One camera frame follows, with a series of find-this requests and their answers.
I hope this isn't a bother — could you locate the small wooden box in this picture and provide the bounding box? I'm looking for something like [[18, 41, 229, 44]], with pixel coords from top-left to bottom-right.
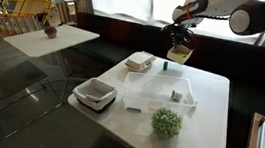
[[165, 42, 195, 67]]

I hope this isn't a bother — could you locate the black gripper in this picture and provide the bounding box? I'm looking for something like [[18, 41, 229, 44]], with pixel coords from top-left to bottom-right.
[[166, 23, 196, 55]]

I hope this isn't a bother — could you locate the dark red potted plant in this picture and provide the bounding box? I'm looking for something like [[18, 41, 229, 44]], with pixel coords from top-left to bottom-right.
[[43, 25, 59, 40]]

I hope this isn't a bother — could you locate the white square side table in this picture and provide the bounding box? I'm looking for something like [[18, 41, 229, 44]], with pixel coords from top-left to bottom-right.
[[0, 17, 102, 107]]

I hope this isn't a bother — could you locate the yellow block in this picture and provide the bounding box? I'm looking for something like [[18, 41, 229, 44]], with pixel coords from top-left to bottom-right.
[[176, 51, 189, 59]]

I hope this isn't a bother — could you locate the yellow metal cart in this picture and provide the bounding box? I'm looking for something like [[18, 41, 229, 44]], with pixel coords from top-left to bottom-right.
[[0, 0, 53, 24]]

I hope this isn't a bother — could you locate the wooden crates stack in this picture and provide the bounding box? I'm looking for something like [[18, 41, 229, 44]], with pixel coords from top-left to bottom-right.
[[51, 0, 93, 31]]

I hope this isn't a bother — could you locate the clear plastic lunchbox container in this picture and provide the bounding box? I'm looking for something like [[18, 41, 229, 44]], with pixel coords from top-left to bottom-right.
[[118, 70, 201, 120]]

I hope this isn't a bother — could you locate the green artificial ball plant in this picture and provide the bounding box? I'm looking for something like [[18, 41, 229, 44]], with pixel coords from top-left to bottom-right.
[[148, 106, 186, 142]]

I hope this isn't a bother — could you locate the orange ladder rack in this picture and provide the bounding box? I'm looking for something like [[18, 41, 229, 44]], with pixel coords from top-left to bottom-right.
[[0, 10, 49, 41]]

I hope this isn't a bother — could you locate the small green cylinder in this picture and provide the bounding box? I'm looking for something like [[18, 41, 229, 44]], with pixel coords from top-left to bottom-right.
[[162, 61, 170, 72]]

